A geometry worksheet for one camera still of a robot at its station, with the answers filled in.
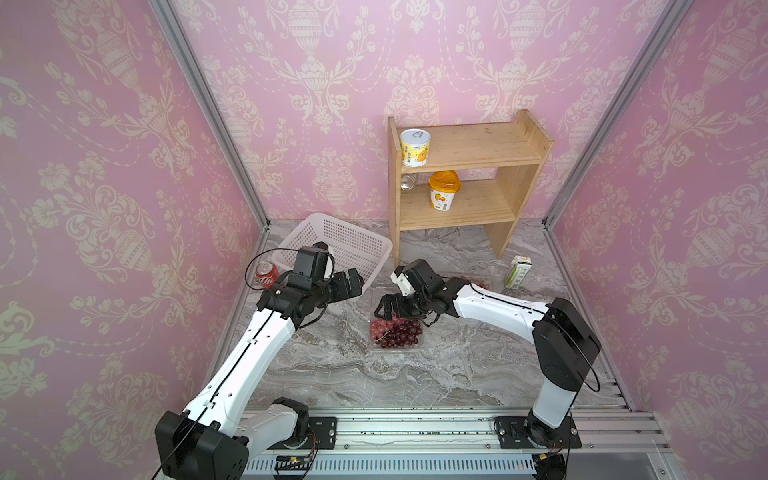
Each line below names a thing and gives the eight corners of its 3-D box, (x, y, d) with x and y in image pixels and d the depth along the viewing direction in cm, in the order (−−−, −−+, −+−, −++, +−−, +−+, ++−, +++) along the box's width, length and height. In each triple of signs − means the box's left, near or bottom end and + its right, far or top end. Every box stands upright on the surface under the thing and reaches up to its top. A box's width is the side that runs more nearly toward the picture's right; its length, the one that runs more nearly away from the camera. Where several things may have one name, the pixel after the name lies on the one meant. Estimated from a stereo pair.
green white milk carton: (505, 290, 103) (519, 267, 92) (502, 279, 106) (515, 255, 95) (518, 290, 103) (533, 267, 92) (515, 279, 106) (529, 255, 95)
